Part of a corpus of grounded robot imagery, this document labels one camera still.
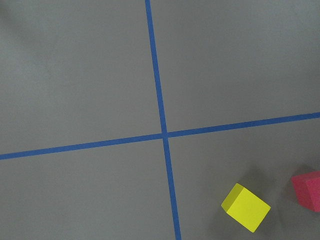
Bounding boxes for yellow block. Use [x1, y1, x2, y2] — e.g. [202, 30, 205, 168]
[221, 183, 271, 233]

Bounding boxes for red block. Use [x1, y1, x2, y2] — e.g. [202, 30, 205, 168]
[291, 171, 320, 213]

